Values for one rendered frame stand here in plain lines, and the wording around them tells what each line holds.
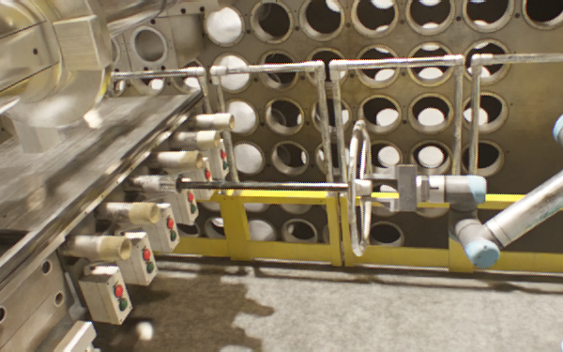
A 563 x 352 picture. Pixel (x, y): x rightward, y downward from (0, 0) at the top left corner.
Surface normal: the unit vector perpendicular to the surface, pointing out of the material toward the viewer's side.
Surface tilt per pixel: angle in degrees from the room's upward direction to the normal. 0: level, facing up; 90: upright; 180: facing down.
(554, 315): 0
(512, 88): 90
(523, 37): 90
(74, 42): 90
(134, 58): 90
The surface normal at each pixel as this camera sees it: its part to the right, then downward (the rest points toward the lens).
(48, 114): -0.25, 0.47
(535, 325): -0.12, -0.88
